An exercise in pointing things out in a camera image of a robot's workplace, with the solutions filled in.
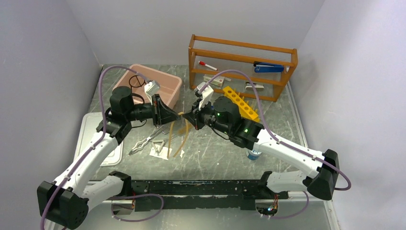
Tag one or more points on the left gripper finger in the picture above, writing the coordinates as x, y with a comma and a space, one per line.
165, 117
160, 107

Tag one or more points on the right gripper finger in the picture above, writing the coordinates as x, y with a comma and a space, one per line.
197, 107
192, 119

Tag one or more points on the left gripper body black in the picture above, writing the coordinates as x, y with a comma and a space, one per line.
146, 110

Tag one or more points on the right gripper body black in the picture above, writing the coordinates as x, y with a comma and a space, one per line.
206, 116

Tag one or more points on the amber rubber tubing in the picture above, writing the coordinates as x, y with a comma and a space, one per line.
173, 136

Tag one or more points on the black metal ring stand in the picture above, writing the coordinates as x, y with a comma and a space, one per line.
136, 82

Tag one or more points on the metal crucible tongs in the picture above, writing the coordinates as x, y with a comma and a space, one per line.
140, 144

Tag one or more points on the small white paper packet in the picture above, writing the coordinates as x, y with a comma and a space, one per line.
162, 155

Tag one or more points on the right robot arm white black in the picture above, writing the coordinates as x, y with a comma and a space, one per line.
317, 172

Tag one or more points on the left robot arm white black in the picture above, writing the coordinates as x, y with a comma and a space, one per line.
68, 199

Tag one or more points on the tan bristle tube brush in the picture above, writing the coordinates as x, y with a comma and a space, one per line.
182, 130

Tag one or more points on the pink plastic bin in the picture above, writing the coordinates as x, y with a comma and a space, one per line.
169, 84

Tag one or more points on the white cardboard box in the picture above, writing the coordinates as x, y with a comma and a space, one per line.
218, 81

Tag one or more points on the yellow test tube rack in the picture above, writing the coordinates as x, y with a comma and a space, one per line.
245, 110

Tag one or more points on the red white marker pen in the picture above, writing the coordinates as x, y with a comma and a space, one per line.
207, 65

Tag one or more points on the orange wooden shelf rack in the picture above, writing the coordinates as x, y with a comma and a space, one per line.
226, 54

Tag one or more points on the white plastic bin lid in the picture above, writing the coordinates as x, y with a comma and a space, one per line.
88, 127

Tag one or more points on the white stapler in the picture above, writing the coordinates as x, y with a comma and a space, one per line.
251, 87

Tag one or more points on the blue white round jar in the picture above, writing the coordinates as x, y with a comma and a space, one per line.
252, 154

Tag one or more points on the blue stapler on shelf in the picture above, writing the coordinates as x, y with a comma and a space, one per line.
264, 67

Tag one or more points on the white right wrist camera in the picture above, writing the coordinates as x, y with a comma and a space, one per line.
204, 92

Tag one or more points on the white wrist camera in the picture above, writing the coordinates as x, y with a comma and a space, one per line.
204, 92
151, 88

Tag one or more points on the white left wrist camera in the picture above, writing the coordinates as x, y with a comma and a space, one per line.
151, 88

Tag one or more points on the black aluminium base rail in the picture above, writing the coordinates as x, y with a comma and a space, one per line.
204, 194

